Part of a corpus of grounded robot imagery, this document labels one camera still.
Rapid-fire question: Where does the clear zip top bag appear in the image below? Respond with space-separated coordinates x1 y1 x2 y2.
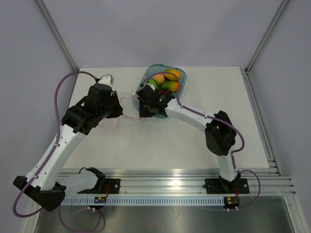
99 91 146 133

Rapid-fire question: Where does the toy mango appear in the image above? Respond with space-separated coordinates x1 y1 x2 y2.
164 69 181 82
160 81 179 92

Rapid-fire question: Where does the orange toy peach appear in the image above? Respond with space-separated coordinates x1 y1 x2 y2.
152 74 165 84

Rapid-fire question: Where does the teal plastic tray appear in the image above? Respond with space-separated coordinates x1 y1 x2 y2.
133 64 187 118

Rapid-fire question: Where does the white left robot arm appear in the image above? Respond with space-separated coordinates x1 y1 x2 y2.
13 83 123 212

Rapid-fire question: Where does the purple toy grape bunch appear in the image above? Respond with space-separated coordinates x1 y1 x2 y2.
156 89 171 96

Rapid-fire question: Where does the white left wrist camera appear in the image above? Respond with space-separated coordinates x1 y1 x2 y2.
97 74 114 87

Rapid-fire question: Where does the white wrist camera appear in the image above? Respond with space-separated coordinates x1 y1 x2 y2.
97 74 114 87
139 83 157 91

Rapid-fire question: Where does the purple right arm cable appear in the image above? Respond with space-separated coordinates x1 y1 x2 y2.
139 71 262 211

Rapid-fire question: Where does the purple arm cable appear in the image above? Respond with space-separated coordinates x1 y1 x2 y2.
139 71 262 211
12 71 107 231

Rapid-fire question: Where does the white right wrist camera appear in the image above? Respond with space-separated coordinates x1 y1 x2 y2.
139 83 157 91

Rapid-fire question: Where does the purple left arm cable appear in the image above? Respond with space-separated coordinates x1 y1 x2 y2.
12 71 107 231

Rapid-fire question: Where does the white slotted cable duct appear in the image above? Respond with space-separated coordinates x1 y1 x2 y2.
62 196 224 206

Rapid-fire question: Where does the right aluminium frame post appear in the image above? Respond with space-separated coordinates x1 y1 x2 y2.
244 0 291 73

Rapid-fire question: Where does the aluminium frame post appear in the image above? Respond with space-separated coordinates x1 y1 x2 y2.
35 0 80 75
244 0 291 73

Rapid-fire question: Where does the left aluminium frame post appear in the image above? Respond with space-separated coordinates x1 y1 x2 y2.
35 0 80 75

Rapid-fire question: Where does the aluminium rail base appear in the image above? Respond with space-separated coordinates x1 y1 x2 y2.
32 167 297 197

